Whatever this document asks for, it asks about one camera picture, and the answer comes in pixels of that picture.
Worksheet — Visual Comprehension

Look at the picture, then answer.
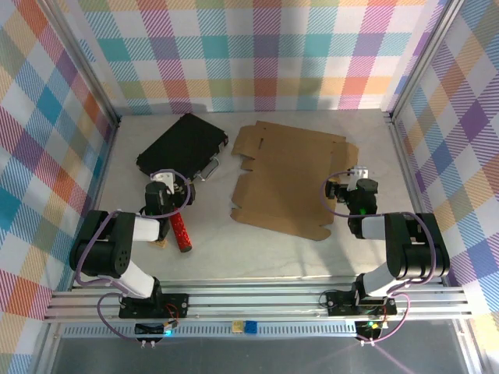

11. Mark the brown cardboard box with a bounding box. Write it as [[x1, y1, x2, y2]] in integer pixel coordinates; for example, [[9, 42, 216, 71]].
[[229, 120, 359, 242]]

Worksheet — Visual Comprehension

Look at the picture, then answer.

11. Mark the red glitter cylinder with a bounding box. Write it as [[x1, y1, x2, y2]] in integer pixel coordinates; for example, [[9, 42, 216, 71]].
[[168, 210, 195, 254]]

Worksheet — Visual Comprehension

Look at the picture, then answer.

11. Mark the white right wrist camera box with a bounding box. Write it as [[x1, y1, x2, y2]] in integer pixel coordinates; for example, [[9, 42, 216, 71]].
[[349, 165, 370, 192]]

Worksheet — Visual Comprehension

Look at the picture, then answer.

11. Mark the aluminium side rail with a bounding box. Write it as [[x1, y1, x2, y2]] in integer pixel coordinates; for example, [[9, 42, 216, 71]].
[[69, 115, 122, 291], [384, 111, 449, 288]]

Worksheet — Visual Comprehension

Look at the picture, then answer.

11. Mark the black case with metal handle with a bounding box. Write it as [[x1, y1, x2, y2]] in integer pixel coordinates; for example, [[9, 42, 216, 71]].
[[136, 112, 230, 184]]

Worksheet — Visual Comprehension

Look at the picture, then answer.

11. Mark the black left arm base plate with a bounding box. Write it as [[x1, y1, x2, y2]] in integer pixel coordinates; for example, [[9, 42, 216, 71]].
[[118, 292, 191, 319]]

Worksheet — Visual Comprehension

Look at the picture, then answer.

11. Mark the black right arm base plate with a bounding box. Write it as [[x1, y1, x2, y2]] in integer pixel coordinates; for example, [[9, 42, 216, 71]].
[[325, 290, 398, 316]]

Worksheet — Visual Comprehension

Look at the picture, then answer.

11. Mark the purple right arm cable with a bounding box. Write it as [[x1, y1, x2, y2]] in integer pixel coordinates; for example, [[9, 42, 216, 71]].
[[320, 167, 437, 346]]

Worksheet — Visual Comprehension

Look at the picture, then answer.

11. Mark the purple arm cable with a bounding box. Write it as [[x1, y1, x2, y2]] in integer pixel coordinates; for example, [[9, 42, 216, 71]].
[[73, 168, 195, 346], [320, 167, 437, 346]]

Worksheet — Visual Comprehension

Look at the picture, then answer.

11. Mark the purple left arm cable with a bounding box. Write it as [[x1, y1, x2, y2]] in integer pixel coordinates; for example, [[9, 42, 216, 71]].
[[73, 168, 195, 346]]

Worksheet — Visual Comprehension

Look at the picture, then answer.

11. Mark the aluminium mounting rail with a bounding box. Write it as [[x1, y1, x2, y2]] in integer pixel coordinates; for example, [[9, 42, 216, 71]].
[[42, 278, 475, 323]]

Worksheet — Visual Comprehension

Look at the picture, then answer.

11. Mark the slotted grey cable duct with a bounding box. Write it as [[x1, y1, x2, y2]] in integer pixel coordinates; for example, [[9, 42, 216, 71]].
[[62, 325, 465, 338]]

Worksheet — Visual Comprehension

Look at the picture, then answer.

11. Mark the aluminium frame post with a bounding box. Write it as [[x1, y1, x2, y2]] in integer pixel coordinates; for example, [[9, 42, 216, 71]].
[[41, 0, 122, 128], [384, 0, 469, 125]]

